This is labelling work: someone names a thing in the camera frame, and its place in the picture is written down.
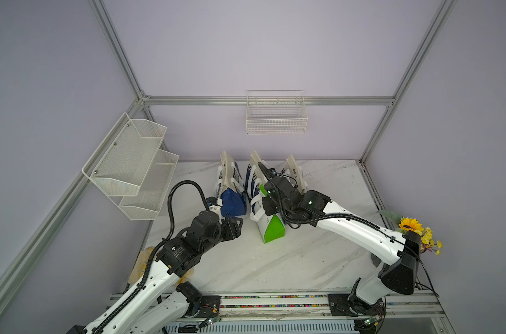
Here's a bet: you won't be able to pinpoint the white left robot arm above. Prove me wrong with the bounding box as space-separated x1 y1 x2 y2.
69 180 243 333

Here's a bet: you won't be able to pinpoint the yellow dotted work gloves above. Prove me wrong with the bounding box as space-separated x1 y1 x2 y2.
127 246 194 287

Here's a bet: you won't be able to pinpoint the blue beige bag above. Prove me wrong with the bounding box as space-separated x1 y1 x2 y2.
215 151 247 217
245 150 268 200
282 155 309 194

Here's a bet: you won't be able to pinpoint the blue beige bag middle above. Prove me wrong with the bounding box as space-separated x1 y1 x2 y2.
245 150 268 200

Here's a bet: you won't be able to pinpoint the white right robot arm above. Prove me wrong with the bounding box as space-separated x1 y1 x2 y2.
263 175 421 317

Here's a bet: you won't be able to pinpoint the green white takeout bag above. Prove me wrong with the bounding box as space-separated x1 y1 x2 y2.
250 184 286 244

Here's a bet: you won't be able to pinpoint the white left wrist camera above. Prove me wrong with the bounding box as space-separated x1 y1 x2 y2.
206 196 223 212

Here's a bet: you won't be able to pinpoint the aluminium frame profiles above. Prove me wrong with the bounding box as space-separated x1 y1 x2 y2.
0 1 456 321

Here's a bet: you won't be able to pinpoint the blue beige bag left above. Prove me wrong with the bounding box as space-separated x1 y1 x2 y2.
215 151 247 217

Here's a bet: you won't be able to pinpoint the blue beige bag right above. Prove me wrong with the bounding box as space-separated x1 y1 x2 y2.
282 155 309 194

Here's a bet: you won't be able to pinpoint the sunflower bouquet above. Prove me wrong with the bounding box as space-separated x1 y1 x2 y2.
378 210 443 256

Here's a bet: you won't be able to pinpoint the white mesh two-tier shelf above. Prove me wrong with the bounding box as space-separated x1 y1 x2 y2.
82 114 179 221

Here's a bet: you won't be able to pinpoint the white wire wall basket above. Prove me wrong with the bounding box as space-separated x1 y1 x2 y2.
245 90 308 135

